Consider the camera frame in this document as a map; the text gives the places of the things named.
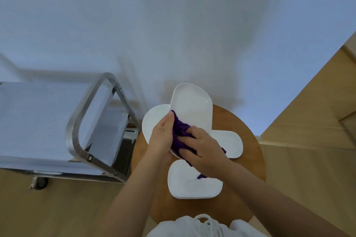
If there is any purple cleaning cloth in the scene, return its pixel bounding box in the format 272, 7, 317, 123
170, 110, 227, 180

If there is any person's right forearm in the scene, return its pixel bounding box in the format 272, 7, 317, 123
221, 164, 348, 237

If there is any stack of white round plates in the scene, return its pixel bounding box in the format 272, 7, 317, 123
142, 104, 172, 146

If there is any white drawstring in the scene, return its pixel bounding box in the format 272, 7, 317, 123
192, 214, 223, 237

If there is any person's left forearm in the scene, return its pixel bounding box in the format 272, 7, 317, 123
94, 156, 170, 237

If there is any white oblong serving plate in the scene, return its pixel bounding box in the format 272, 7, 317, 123
167, 159, 224, 200
169, 83, 214, 160

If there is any person's left hand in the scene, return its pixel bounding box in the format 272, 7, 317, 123
147, 111, 176, 163

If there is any person's right hand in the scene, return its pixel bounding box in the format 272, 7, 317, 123
177, 126, 234, 180

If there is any person's white garment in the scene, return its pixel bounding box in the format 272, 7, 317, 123
146, 216, 267, 237

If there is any round wooden side table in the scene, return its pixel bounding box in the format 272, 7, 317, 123
131, 104, 267, 228

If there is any stack of white rectangular plates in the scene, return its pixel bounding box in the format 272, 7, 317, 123
211, 130, 244, 159

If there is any steel three-tier cart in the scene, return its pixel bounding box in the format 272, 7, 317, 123
0, 72, 142, 190

